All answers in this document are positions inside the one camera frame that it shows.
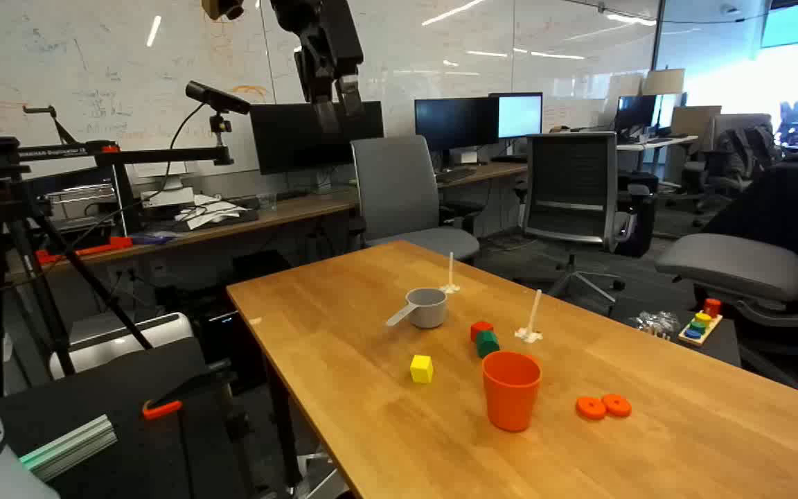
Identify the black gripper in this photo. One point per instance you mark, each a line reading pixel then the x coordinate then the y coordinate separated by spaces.
pixel 336 101

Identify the red cube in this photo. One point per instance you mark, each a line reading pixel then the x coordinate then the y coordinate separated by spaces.
pixel 478 328

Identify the yellow cube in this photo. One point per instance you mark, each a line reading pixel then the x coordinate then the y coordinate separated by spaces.
pixel 423 370

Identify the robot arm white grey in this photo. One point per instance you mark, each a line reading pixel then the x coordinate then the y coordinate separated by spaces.
pixel 329 57

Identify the grey measuring cup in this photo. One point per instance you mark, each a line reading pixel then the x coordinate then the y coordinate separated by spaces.
pixel 426 309

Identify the orange plastic cup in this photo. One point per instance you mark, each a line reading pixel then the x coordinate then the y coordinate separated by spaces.
pixel 510 388

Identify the grey office chair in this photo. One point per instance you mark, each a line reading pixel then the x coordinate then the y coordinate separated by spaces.
pixel 400 200

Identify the black computer monitor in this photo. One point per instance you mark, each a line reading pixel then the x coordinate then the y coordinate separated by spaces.
pixel 452 123

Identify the lit computer monitor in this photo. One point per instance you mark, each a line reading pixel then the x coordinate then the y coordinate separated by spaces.
pixel 519 114

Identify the black mesh office chair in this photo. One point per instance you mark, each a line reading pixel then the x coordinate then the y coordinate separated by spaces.
pixel 573 200

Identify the white peg stand near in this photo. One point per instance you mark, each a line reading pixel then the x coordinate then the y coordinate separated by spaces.
pixel 530 333

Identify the colourful stacking toy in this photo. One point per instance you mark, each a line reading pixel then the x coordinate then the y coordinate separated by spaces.
pixel 702 322

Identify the black low side table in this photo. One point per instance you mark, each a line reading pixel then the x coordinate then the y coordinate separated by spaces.
pixel 717 338

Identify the black camera tripod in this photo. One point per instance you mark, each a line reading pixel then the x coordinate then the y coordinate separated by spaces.
pixel 17 213

